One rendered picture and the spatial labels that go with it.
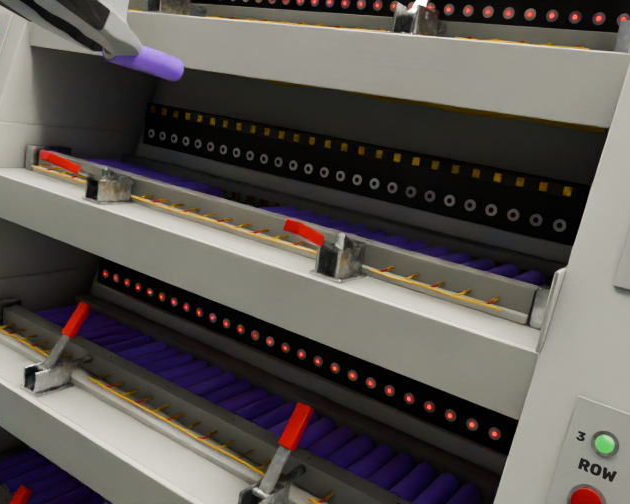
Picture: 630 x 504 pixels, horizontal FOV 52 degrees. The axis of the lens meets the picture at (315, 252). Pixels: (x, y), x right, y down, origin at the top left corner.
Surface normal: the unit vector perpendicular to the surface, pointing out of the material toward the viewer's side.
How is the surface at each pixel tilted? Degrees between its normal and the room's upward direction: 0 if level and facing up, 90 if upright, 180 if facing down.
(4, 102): 90
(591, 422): 90
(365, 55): 106
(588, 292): 90
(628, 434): 90
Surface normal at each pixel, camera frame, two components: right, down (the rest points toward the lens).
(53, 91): 0.82, 0.25
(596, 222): -0.48, -0.18
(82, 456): -0.55, 0.09
